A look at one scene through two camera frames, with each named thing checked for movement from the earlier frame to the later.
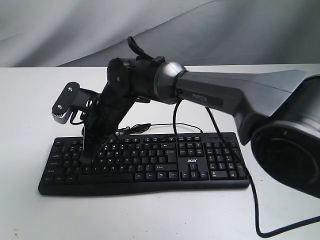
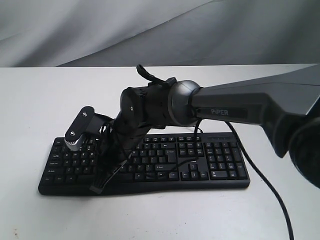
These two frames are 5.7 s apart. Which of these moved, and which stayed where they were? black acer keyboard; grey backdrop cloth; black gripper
Moved: black gripper
Stayed: grey backdrop cloth; black acer keyboard
